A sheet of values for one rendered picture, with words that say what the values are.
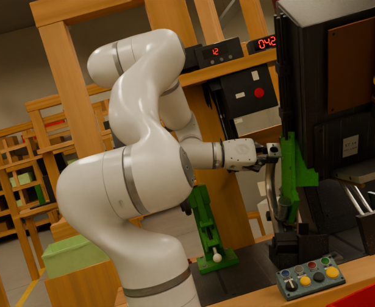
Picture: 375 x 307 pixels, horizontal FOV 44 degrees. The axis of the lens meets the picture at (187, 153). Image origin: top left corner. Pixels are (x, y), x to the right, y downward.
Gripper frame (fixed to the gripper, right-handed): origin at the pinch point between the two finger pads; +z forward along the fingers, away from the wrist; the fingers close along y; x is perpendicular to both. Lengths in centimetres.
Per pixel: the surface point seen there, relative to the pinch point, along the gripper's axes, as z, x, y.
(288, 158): 2.8, -6.8, -7.6
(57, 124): -206, 466, 482
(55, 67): -71, -4, 39
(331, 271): 6.3, -6.2, -43.4
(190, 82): -23.9, -7.6, 25.9
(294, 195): 3.3, -2.9, -18.0
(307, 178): 7.7, -4.1, -12.8
